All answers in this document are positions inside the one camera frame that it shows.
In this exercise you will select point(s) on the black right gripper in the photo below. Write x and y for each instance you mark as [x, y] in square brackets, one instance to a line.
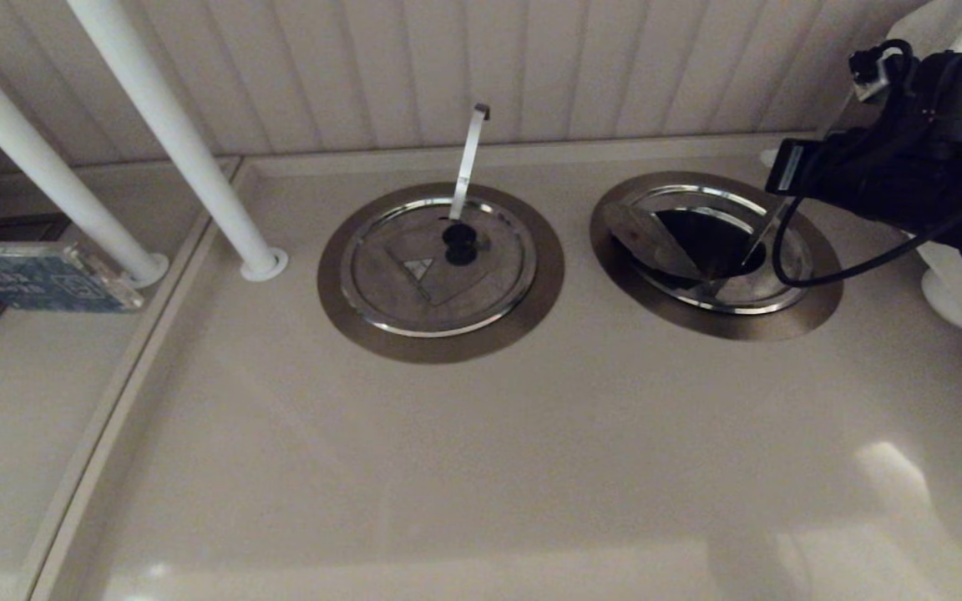
[882, 175]

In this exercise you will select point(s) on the steel lid with black knob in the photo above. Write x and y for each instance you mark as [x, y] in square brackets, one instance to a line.
[414, 300]
[640, 238]

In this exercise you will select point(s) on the brown round well rim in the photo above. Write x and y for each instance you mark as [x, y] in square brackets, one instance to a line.
[782, 327]
[448, 351]

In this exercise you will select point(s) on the white covered appliance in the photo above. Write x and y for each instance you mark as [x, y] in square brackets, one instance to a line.
[944, 300]

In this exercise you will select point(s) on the white slanted pole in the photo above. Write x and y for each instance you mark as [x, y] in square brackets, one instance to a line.
[168, 125]
[38, 159]

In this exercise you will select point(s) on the blue sign in acrylic holder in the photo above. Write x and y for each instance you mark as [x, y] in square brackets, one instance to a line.
[38, 280]

